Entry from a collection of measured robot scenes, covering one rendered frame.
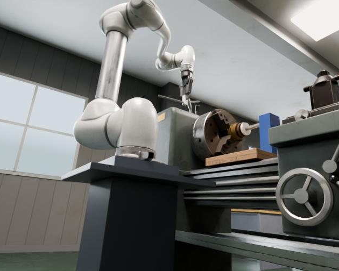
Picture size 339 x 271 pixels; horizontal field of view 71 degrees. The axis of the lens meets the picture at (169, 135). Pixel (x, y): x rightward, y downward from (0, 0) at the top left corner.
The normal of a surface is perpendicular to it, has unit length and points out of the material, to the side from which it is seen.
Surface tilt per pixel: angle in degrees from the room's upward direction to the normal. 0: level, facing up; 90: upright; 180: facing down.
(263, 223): 90
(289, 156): 90
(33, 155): 90
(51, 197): 90
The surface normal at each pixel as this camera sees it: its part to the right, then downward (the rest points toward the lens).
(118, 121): -0.47, -0.32
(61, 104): 0.54, -0.22
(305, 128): -0.83, -0.22
